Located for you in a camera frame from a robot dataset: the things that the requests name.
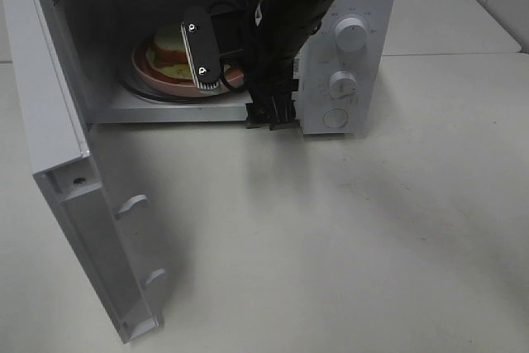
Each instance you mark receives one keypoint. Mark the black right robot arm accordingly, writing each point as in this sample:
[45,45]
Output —
[312,13]

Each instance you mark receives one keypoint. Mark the glass microwave turntable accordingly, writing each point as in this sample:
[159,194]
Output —
[143,90]

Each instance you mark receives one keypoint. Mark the white timer knob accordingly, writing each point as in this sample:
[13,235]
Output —
[342,84]

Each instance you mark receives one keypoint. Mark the white microwave door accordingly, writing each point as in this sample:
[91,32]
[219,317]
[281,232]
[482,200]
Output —
[49,82]

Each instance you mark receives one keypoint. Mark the white microwave oven body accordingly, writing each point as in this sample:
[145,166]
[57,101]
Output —
[105,32]

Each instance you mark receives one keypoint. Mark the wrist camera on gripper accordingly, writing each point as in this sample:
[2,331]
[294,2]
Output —
[201,49]

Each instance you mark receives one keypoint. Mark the pink round plate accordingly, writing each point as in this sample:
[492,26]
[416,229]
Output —
[161,83]

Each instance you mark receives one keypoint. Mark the white bread sandwich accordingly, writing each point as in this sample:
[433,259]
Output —
[169,52]

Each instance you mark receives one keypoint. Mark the round door release button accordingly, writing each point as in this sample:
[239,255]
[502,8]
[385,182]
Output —
[335,118]

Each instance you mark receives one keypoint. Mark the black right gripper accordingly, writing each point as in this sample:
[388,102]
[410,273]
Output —
[257,43]

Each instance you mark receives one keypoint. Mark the upper white control knob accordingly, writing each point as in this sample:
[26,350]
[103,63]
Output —
[350,34]

